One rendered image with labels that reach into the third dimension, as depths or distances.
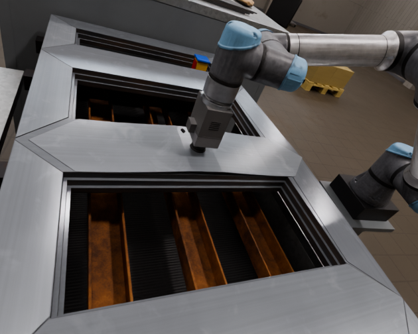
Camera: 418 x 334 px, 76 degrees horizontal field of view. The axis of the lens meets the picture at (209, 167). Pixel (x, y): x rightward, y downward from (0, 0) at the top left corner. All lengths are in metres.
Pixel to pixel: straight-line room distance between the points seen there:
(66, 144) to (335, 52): 0.65
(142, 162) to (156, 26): 0.89
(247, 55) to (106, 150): 0.36
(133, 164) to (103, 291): 0.27
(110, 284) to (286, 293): 0.36
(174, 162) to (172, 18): 0.89
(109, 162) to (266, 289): 0.40
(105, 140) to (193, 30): 0.90
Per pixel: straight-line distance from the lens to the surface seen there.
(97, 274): 0.66
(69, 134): 0.67
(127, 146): 0.65
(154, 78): 1.00
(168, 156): 0.65
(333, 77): 5.09
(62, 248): 0.50
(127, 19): 1.38
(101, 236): 0.71
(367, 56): 0.81
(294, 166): 0.85
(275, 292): 0.54
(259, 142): 0.86
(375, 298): 0.69
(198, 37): 1.46
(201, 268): 0.71
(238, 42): 0.55
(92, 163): 0.60
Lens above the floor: 1.28
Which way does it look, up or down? 38 degrees down
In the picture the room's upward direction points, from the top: 24 degrees clockwise
